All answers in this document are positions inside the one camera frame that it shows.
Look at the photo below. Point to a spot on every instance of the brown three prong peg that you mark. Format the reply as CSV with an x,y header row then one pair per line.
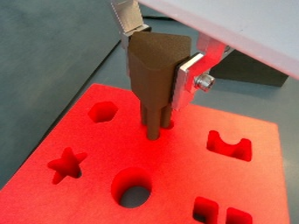
x,y
155,54

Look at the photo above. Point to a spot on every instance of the red shape sorting board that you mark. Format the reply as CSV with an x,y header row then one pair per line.
x,y
212,171

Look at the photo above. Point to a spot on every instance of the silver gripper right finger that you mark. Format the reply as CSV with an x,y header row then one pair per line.
x,y
192,74

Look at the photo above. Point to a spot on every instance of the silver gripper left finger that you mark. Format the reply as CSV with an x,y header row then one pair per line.
x,y
128,19

